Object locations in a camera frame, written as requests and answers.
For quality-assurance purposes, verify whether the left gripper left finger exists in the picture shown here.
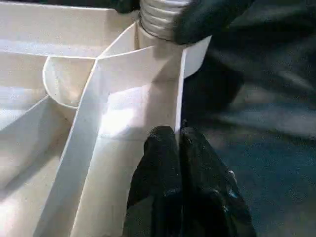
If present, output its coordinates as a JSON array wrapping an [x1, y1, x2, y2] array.
[[122, 125, 183, 237]]

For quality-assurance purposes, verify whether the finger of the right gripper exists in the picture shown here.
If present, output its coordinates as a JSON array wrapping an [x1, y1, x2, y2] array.
[[172, 0, 247, 45], [115, 0, 142, 14]]

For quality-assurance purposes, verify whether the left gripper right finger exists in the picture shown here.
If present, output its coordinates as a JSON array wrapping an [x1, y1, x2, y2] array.
[[178, 119, 258, 237]]

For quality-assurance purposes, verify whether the white plastic table leg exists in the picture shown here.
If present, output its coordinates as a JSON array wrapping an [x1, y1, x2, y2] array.
[[137, 0, 192, 40]]

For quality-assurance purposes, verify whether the black glossy mat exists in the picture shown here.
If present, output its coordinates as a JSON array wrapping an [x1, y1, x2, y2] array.
[[182, 0, 316, 237]]

